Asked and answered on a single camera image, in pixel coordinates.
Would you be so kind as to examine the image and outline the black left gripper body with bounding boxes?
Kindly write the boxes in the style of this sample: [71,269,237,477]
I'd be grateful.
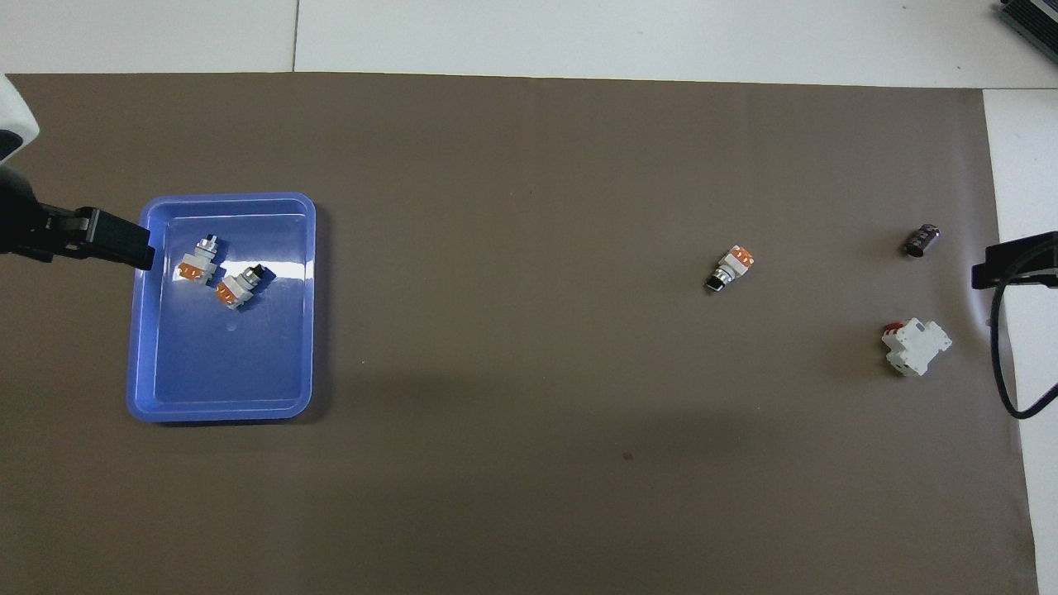
[0,164,52,263]

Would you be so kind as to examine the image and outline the selector switch with green block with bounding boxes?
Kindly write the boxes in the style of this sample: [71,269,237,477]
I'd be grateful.
[175,235,222,287]

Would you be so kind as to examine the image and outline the small dark terminal block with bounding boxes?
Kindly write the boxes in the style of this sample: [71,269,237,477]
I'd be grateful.
[903,223,942,258]

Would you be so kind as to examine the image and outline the white circuit breaker red lever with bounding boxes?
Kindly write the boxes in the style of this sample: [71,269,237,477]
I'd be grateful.
[881,318,948,378]

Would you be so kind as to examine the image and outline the blue plastic tray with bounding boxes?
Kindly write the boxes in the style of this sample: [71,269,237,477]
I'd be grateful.
[126,193,317,424]

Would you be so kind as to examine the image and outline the grey ribbed device box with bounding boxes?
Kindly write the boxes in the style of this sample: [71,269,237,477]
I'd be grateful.
[996,0,1058,44]

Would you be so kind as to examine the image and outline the brown paper table mat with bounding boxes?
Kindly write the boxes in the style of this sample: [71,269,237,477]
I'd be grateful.
[0,73,1041,595]

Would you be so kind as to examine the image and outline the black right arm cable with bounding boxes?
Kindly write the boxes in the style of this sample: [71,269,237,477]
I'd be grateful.
[989,246,1058,421]

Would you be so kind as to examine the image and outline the selector switch with orange block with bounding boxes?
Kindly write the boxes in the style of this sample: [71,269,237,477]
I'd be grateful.
[704,245,757,293]
[215,264,279,310]

